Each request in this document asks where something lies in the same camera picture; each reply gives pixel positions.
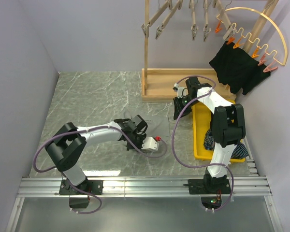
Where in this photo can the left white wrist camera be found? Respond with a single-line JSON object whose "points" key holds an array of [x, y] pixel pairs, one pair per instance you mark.
{"points": [[150, 144]]}

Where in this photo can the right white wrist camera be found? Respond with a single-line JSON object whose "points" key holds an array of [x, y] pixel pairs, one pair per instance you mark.
{"points": [[180, 91]]}

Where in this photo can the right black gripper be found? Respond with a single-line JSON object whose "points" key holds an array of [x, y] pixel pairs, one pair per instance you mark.
{"points": [[178, 108]]}

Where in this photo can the black hanging underwear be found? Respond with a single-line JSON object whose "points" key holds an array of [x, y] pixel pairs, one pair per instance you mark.
{"points": [[236, 68]]}

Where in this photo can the striped navy underwear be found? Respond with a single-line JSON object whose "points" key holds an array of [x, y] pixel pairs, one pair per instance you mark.
{"points": [[240, 151]]}

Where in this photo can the aluminium mounting rail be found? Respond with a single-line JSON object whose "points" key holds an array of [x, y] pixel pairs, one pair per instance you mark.
{"points": [[146, 204]]}

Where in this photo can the gold semicircle clip hanger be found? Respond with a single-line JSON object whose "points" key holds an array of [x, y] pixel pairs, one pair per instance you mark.
{"points": [[251, 38]]}

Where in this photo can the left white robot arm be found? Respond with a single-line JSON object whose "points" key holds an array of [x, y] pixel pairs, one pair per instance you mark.
{"points": [[70, 141]]}

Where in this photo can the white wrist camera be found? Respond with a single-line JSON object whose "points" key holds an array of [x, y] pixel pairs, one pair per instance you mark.
{"points": [[180, 91], [150, 144]]}

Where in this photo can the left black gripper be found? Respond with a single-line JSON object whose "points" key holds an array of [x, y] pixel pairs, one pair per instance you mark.
{"points": [[142, 137]]}

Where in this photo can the wooden drying rack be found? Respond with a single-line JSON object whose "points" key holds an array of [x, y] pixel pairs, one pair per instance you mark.
{"points": [[157, 83]]}

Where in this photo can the pink clothespin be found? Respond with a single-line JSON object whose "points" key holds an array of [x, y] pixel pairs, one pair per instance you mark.
{"points": [[262, 60], [271, 67]]}

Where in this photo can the orange clothespin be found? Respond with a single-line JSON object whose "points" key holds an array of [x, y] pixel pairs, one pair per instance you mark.
{"points": [[230, 40], [257, 52], [219, 27], [239, 43]]}

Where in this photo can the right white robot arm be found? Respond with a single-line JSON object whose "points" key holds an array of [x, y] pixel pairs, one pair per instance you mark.
{"points": [[227, 126]]}

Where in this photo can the yellow plastic tray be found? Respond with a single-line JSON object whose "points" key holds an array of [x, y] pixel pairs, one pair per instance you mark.
{"points": [[201, 123]]}

